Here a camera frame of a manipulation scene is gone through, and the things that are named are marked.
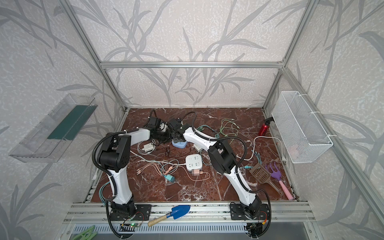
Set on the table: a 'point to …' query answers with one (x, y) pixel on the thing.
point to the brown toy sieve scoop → (262, 175)
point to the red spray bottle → (265, 126)
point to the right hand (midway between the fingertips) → (180, 132)
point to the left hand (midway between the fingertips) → (176, 133)
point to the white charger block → (199, 149)
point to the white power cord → (283, 159)
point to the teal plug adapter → (170, 178)
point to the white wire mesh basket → (300, 137)
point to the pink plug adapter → (196, 172)
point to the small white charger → (148, 147)
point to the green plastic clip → (89, 234)
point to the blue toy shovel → (178, 212)
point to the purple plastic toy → (276, 174)
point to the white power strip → (193, 162)
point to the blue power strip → (181, 144)
